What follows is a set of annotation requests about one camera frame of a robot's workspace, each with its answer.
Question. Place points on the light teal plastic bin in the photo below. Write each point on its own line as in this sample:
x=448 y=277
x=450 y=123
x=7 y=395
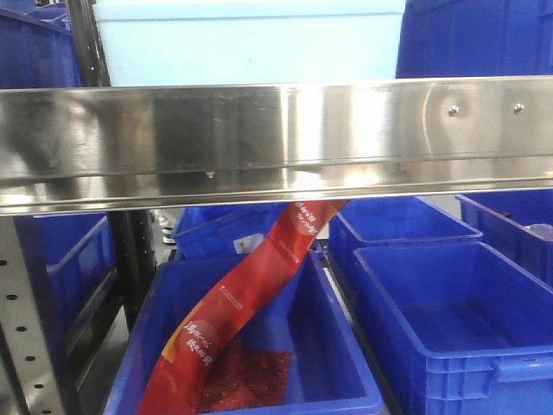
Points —
x=199 y=43

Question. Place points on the blue bin with red bag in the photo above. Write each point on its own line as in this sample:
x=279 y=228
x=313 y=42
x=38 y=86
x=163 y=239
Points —
x=328 y=374

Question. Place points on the red printed snack bag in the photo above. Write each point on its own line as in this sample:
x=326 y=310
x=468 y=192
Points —
x=178 y=378

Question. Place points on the perforated steel shelf post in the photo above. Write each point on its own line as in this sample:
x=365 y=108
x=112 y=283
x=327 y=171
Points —
x=34 y=360

